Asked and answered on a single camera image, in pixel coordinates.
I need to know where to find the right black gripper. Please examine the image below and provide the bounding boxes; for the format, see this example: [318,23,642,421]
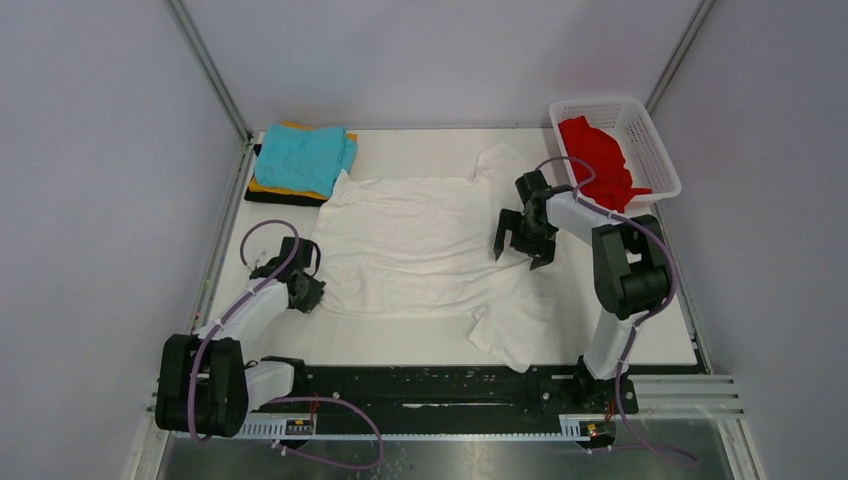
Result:
[493,208,557,270]

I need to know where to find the white t shirt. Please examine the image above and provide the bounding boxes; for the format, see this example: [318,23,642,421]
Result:
[311,143,556,372]

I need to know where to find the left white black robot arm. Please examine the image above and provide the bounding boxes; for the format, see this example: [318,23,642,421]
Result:
[154,237,325,438]

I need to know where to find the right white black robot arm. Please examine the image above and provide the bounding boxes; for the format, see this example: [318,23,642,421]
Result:
[493,170,677,412]

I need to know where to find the red t shirt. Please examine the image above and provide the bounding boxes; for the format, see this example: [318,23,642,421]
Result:
[558,116,652,213]

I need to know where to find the folded orange t shirt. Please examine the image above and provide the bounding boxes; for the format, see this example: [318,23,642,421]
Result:
[247,121,359,203]

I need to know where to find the white plastic basket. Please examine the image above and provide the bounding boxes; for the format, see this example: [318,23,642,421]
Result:
[548,96,681,214]

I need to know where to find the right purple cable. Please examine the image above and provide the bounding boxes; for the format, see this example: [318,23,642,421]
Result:
[533,156,701,469]

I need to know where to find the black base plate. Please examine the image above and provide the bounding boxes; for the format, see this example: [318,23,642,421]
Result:
[259,365,639,437]

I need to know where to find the white slotted cable duct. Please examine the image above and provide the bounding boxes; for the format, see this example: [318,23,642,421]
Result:
[172,414,607,444]

